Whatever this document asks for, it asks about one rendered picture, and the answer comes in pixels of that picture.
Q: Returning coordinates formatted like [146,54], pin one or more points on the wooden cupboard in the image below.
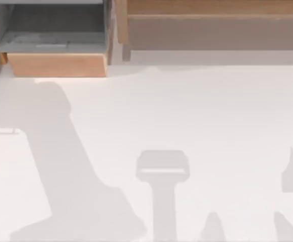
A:
[211,25]

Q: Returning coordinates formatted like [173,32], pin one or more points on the pulled-out grey pierced drawer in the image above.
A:
[53,27]

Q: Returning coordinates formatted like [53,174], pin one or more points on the pale wooden drawer front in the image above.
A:
[58,65]

